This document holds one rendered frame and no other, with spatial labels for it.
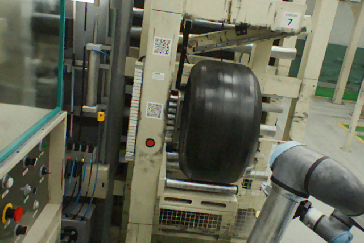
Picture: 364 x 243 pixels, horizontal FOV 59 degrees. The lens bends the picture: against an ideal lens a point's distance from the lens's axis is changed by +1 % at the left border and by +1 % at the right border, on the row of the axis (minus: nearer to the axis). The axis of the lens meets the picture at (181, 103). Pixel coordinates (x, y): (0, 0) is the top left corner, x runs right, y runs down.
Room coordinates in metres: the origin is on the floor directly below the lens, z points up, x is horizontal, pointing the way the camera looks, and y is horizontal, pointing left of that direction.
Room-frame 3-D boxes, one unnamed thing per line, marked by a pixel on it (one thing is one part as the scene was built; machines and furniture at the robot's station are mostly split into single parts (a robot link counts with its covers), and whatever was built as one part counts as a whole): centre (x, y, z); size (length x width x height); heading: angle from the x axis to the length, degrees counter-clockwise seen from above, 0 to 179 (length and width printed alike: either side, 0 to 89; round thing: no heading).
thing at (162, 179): (1.48, 0.04, 0.90); 0.40 x 0.03 x 0.10; 4
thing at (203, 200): (1.35, -0.14, 0.83); 0.36 x 0.09 x 0.06; 94
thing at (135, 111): (1.42, 0.20, 1.19); 0.05 x 0.04 x 0.48; 4
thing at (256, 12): (1.80, -0.24, 1.71); 0.61 x 0.25 x 0.15; 94
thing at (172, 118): (1.86, 0.11, 1.05); 0.20 x 0.15 x 0.30; 94
